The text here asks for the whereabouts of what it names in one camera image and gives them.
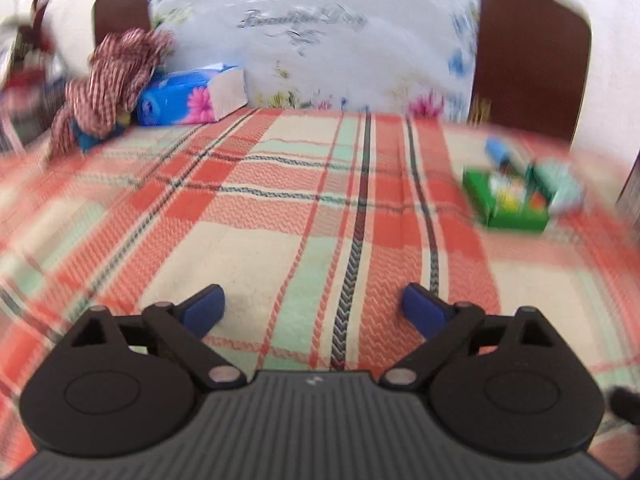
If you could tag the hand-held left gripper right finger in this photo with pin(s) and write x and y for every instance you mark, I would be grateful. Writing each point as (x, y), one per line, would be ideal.
(425, 310)

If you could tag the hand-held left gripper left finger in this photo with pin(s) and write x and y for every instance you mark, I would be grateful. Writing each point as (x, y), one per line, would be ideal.
(202, 310)

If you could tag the brown cardboard box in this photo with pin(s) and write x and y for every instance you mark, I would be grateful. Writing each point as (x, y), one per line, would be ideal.
(631, 182)

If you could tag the red plaid blanket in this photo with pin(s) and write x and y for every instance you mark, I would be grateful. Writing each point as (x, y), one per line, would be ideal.
(280, 240)

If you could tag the green colourful-print box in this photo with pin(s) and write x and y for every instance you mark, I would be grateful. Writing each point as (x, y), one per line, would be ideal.
(505, 205)

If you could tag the blue marker pen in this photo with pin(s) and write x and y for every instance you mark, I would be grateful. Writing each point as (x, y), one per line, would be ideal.
(496, 150)

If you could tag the teal patterned box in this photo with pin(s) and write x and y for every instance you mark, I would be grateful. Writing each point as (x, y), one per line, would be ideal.
(562, 185)

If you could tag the teal cloth item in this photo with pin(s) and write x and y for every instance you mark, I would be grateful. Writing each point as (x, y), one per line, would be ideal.
(87, 137)

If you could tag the blue floral tissue pack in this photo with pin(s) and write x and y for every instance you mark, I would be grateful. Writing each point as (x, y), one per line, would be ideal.
(170, 100)

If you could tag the red checkered cloth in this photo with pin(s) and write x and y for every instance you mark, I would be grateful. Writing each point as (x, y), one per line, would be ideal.
(115, 80)

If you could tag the white floral pillow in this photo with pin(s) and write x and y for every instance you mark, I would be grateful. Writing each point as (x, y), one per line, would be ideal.
(325, 60)

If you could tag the gift basket with wrapped items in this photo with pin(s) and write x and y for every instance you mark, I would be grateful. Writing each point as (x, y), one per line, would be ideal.
(30, 90)

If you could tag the brown wooden headboard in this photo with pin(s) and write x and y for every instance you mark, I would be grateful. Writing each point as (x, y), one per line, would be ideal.
(530, 50)

